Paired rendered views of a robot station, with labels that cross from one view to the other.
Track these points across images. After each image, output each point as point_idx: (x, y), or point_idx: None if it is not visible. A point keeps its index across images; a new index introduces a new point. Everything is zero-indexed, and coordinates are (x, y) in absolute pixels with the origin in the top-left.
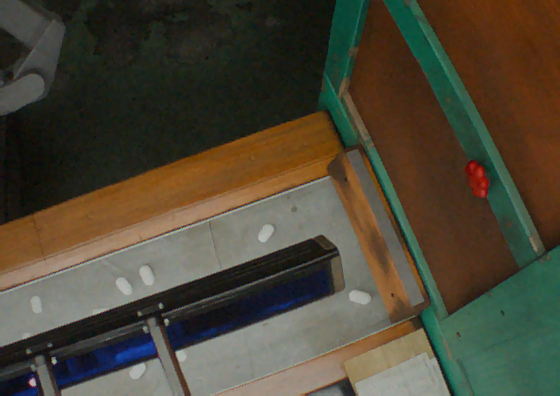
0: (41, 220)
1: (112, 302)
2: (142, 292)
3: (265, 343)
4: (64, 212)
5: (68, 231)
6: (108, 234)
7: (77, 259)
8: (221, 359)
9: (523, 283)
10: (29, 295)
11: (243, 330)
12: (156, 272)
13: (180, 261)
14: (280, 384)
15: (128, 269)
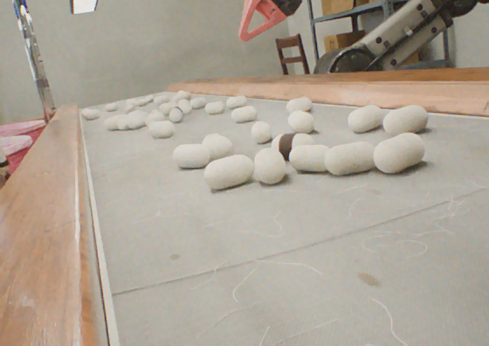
0: (424, 71)
1: (329, 131)
2: (366, 138)
3: (273, 295)
4: (454, 70)
5: (425, 76)
6: (452, 81)
7: (388, 100)
8: (209, 228)
9: None
10: (313, 109)
11: (322, 241)
12: (424, 135)
13: (481, 141)
14: (10, 303)
15: None
